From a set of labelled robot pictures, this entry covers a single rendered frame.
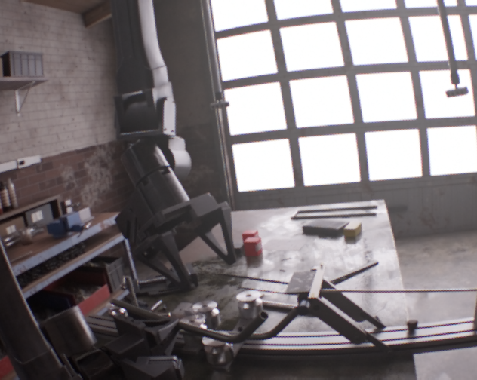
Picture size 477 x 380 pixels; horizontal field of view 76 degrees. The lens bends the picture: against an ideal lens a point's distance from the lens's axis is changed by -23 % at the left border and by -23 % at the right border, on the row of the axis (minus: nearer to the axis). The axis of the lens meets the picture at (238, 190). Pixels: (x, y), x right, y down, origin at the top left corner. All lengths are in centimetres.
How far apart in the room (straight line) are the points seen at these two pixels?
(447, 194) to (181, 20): 324
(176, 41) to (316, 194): 212
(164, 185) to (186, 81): 341
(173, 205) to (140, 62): 20
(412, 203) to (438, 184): 34
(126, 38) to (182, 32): 348
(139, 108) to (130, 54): 8
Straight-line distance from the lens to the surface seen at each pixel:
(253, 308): 78
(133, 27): 52
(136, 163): 51
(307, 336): 74
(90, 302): 250
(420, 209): 380
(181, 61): 394
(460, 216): 393
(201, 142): 383
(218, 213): 54
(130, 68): 52
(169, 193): 50
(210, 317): 77
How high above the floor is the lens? 132
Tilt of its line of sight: 10 degrees down
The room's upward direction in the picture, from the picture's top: 8 degrees counter-clockwise
